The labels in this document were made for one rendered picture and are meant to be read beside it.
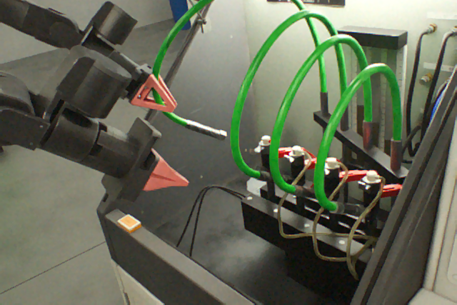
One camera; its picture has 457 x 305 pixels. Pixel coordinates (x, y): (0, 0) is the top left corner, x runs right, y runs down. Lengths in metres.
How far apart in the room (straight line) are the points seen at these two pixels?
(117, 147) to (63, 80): 0.10
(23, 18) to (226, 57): 0.55
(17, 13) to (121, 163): 0.42
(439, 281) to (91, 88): 0.60
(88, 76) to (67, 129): 0.07
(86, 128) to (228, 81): 0.76
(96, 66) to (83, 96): 0.04
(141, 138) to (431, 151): 0.42
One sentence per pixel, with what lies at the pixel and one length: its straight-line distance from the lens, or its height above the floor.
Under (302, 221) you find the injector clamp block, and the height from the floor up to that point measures 0.98.
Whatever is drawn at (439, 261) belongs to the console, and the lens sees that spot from 0.81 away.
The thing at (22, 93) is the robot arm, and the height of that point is 1.41.
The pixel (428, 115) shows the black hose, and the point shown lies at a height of 1.16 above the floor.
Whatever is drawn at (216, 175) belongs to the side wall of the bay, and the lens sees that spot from 1.31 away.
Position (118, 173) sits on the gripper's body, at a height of 1.29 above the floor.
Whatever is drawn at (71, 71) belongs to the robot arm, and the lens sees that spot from 0.52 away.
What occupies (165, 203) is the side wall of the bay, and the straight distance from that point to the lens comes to 1.23.
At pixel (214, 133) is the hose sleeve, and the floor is 1.14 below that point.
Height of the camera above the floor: 1.56
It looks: 27 degrees down
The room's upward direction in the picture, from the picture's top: 8 degrees counter-clockwise
